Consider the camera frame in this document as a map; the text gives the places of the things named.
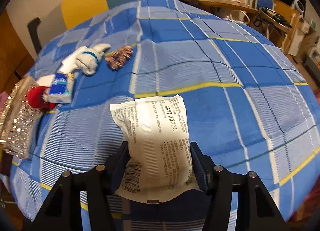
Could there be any white printed plastic packet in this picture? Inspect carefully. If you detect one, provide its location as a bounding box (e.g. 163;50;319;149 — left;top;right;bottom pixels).
110;95;199;203

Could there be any red soft cloth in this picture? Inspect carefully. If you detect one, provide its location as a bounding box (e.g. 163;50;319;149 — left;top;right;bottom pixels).
27;86;56;111

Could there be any blue tissue pack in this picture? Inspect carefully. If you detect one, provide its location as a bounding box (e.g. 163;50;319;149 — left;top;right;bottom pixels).
47;73;74;104

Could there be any white knitted sock blue band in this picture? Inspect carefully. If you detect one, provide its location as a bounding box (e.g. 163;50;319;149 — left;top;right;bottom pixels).
74;44;111;76

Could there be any brown satin scrunchie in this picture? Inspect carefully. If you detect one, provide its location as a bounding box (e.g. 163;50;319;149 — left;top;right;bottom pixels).
104;45;133;71

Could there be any white tissue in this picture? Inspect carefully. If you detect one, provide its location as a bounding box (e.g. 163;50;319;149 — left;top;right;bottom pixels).
36;46;88;86

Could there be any glittery silver box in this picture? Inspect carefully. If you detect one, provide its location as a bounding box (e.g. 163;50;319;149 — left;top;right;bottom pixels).
1;76;42;159

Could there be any blue plaid tablecloth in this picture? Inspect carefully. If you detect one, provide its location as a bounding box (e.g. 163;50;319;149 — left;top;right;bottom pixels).
10;0;319;220

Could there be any wooden side table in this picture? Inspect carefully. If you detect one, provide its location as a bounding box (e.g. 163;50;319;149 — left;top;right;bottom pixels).
180;0;292;34

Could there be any blue folding chair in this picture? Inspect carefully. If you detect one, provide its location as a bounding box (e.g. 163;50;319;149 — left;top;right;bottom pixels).
255;0;274;9

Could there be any grey yellow teal chair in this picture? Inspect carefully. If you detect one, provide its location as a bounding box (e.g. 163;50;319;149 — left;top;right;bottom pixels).
27;0;135;54

